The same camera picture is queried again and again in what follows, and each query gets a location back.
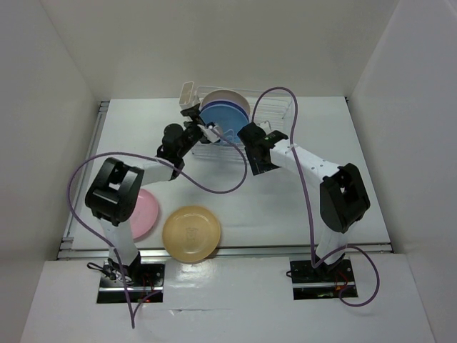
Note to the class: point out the blue plate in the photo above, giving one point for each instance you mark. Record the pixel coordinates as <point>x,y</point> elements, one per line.
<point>229,118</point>

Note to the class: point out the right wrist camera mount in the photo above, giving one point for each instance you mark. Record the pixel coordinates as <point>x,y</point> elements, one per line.
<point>265,126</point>

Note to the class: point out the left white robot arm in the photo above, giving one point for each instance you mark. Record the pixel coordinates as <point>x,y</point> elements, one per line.
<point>113,194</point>

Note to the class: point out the pink plate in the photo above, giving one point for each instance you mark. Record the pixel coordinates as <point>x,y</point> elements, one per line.
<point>145,214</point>

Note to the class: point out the white cutlery holder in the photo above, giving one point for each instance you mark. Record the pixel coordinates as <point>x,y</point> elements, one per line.
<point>188,97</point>

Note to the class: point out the cream plate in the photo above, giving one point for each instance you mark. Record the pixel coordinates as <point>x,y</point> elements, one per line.
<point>227,95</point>

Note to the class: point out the orange plate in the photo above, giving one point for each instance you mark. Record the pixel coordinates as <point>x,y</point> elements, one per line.
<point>191,234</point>

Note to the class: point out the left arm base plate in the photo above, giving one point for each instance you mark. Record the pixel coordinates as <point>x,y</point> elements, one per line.
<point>148,287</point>

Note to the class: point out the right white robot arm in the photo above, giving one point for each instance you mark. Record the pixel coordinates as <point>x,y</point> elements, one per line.
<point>342,196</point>

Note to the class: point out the purple plate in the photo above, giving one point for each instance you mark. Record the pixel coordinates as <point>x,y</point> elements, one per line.
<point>224,108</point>

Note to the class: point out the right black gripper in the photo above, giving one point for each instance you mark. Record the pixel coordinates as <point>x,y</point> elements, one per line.
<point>258,168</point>

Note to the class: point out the white wire dish rack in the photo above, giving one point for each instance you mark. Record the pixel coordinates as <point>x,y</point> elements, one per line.
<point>276,107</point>

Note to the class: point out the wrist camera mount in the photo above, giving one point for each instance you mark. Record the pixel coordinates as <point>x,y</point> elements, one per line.
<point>265,126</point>
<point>211,134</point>

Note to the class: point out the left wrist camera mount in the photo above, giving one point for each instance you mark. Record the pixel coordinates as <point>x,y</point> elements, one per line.
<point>211,134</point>

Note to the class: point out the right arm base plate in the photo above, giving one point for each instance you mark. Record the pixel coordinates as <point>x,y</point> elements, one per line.
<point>309,283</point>

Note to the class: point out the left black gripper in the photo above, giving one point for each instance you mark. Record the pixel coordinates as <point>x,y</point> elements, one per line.
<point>193,113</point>

